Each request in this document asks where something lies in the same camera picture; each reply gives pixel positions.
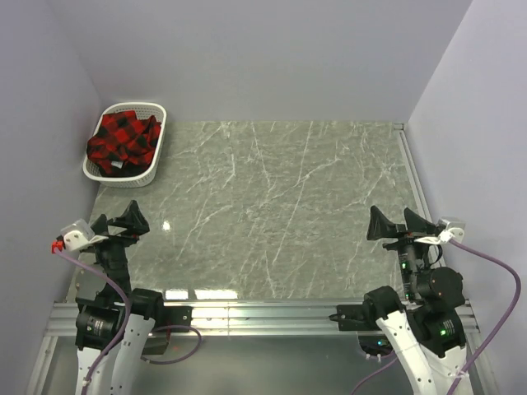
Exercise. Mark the aluminium side rail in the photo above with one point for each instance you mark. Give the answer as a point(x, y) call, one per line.
point(418, 194)

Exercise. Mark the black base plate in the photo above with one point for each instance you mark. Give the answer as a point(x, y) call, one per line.
point(353, 318)
point(175, 318)

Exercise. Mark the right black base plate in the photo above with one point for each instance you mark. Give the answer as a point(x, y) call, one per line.
point(353, 318)

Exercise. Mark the red black plaid shirt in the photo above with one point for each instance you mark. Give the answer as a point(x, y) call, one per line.
point(124, 145)

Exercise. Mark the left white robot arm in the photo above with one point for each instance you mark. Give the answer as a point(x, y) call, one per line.
point(114, 322)

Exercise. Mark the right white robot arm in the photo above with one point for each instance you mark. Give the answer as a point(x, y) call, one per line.
point(423, 328)

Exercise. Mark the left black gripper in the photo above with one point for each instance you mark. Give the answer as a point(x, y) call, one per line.
point(132, 220)

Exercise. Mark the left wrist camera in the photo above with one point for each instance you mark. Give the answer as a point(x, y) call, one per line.
point(75, 237)

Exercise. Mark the aluminium mounting rail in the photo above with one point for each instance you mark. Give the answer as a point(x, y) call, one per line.
point(226, 318)

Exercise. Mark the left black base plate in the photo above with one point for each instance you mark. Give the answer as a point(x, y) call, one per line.
point(175, 318)

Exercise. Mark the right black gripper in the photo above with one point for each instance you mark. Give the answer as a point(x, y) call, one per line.
point(379, 225)

